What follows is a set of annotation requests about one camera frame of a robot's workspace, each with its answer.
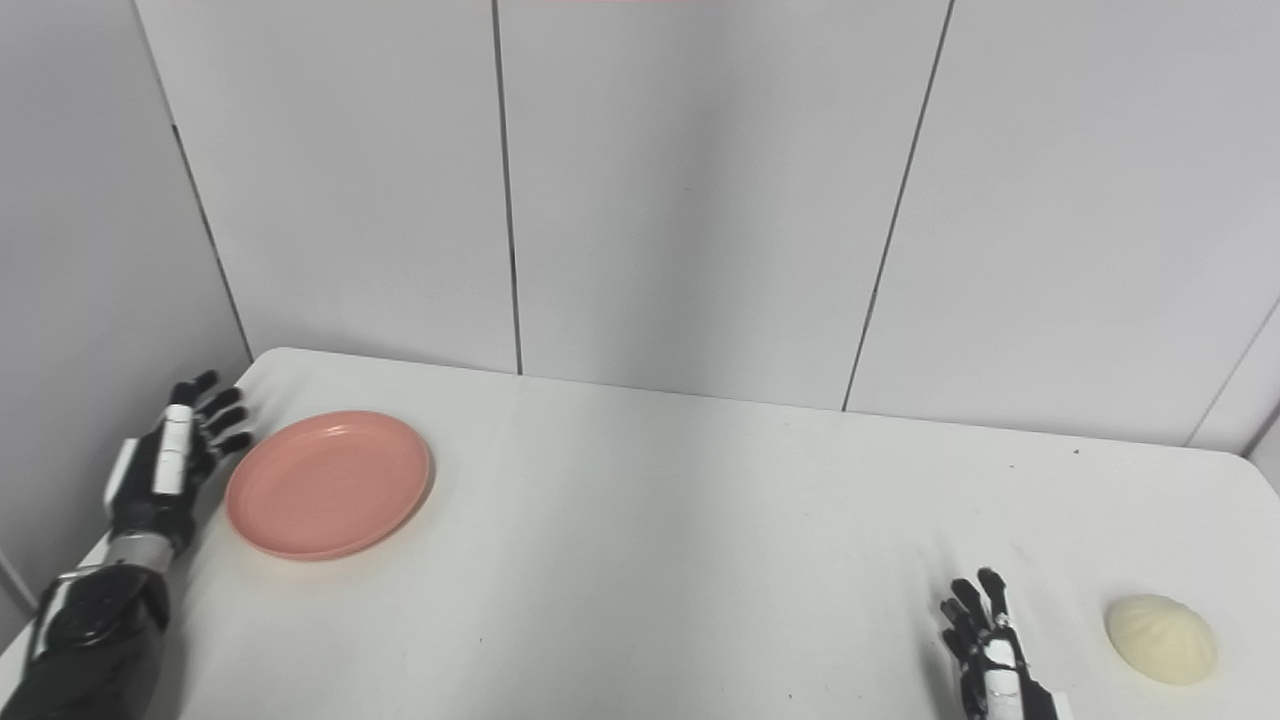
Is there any pink round plate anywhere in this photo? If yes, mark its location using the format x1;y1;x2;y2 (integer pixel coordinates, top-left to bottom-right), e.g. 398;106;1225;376
224;410;434;562

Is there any white steamed bun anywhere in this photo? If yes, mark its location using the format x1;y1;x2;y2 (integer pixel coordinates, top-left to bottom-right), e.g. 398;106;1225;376
1104;593;1219;687

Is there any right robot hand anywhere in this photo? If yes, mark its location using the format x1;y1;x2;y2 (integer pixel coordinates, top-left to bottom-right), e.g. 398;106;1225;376
938;567;1075;720

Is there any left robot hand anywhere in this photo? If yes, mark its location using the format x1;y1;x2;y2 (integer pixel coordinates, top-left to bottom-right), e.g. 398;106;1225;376
103;370;253;557

